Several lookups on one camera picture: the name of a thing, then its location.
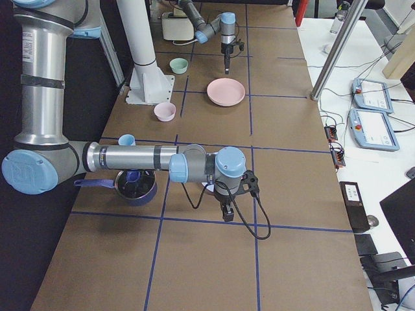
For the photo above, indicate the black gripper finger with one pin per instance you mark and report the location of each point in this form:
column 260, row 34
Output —
column 227, row 59
column 228, row 215

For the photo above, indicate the light blue cup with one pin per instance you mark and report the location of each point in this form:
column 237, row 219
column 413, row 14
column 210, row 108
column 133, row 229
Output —
column 127, row 140

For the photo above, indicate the blue plate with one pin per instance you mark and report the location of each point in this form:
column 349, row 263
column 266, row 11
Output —
column 210, row 188

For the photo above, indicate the clear water bottle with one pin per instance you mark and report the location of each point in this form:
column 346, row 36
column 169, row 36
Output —
column 340, row 16

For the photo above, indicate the far teach pendant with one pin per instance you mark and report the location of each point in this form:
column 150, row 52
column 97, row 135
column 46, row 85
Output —
column 371, row 94

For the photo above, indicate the near teach pendant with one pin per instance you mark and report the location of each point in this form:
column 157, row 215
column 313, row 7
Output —
column 372, row 130

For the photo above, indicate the pink plate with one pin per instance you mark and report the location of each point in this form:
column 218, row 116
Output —
column 225, row 92

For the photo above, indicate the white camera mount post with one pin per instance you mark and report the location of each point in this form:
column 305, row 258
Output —
column 148, row 84

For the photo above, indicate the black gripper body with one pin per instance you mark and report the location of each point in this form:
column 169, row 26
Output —
column 224, row 198
column 226, row 49

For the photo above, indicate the black box with label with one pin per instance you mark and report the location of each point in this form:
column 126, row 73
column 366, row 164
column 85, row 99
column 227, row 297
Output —
column 354, row 206

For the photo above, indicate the cream toaster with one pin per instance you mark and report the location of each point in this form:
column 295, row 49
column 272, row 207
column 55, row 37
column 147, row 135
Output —
column 176, row 27

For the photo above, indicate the aluminium frame post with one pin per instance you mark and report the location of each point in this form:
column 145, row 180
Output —
column 343, row 35

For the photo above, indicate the green bowl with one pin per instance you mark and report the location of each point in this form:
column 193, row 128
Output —
column 178, row 65

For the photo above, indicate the pink bowl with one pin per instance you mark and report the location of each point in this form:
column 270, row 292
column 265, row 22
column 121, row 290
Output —
column 165, row 111

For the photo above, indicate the dark blue saucepan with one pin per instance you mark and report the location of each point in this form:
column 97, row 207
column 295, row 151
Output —
column 137, row 187

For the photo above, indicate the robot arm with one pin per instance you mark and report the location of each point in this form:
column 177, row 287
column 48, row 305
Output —
column 224, row 24
column 89, row 98

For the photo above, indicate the black monitor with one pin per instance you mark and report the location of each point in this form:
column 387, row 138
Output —
column 398, row 209

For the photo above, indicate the teach pendant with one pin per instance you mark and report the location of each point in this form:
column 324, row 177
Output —
column 371, row 94
column 372, row 130

